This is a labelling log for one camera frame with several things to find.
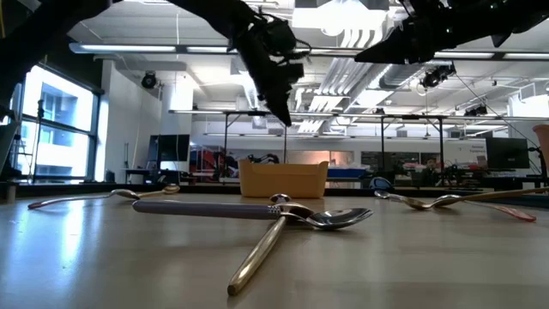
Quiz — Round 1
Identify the black table edge rail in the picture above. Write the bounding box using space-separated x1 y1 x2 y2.
16 181 549 210

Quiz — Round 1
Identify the black workstation frame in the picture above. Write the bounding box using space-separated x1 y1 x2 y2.
222 110 289 165
379 113 447 173

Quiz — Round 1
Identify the purple-handled spoon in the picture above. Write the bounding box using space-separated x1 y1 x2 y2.
131 198 375 232

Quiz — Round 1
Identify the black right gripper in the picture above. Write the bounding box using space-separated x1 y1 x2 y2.
354 0 458 65

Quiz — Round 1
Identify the black monitor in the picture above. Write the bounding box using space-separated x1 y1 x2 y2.
486 136 531 170
148 134 191 163

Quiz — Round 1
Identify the person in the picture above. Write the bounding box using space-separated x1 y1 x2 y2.
422 157 441 185

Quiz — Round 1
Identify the blue white round object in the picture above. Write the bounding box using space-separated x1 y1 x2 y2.
369 176 395 191

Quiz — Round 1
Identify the red machine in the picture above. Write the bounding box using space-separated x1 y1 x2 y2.
190 144 226 178

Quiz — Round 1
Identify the yellow plastic bin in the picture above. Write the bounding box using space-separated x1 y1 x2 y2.
238 158 330 199

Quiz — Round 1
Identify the pink plastic bin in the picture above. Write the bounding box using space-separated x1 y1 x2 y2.
532 124 549 177

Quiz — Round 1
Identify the black tripod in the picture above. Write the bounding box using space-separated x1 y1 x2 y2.
34 98 46 181

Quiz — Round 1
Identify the blue box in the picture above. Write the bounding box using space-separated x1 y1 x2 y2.
328 166 371 179

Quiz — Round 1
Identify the red-handled spoon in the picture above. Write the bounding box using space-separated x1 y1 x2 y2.
402 197 538 223
27 188 142 211

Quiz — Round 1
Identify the black ceiling camera cluster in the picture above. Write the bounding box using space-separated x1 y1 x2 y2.
419 63 456 89

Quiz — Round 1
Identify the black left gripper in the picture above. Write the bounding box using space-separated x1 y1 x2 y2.
231 25 306 126

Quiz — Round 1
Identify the window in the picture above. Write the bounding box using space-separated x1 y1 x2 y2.
16 64 104 184

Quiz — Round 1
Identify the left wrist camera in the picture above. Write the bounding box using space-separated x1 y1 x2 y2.
252 12 312 61

